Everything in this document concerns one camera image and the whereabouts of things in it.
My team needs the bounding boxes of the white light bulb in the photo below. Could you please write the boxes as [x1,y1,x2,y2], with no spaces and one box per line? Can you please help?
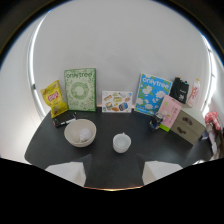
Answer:
[79,127,93,144]

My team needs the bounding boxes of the beige bowl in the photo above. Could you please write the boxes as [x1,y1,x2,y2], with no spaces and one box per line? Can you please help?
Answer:
[63,118,97,148]

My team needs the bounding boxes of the white cup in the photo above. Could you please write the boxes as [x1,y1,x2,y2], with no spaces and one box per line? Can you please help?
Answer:
[112,132,132,154]

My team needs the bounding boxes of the dark can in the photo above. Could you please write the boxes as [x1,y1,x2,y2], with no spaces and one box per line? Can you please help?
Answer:
[148,112,164,132]

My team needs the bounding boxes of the black marker pack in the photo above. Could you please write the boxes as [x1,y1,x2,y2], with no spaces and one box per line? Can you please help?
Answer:
[52,111,78,128]

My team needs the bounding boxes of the beige drawer box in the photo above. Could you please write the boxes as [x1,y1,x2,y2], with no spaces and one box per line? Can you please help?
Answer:
[170,108,207,146]

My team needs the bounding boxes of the pink packet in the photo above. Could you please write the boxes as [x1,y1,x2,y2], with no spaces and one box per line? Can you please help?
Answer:
[157,94,183,133]

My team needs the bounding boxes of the yellow chips bag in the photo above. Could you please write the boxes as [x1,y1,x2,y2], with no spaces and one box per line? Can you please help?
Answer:
[40,79,70,119]

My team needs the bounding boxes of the red patterned cloth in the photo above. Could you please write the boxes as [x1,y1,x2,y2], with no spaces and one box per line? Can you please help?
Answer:
[204,111,223,132]

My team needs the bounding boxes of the blue onlytree book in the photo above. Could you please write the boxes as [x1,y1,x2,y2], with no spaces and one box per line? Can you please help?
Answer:
[134,72,173,117]

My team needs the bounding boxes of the food picture card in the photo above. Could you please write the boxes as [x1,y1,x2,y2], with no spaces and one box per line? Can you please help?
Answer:
[101,90,134,114]

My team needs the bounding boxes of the green onlytree book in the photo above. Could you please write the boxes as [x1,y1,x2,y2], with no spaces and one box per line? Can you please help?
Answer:
[64,68,98,113]

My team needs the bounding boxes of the black bag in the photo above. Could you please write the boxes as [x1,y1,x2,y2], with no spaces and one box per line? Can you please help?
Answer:
[169,76,190,104]

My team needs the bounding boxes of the pink white bottle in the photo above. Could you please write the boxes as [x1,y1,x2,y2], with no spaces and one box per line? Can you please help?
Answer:
[186,78,201,108]

